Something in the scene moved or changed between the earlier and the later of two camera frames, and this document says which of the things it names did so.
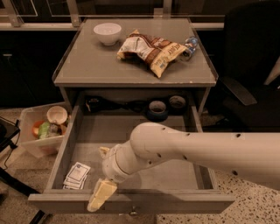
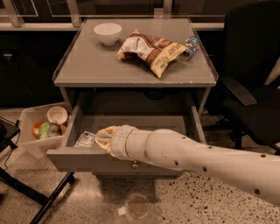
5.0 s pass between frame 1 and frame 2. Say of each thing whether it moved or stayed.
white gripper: moved
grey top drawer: moved
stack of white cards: moved
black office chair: stayed
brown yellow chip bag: stayed
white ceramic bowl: stayed
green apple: stayed
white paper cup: stayed
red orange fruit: stayed
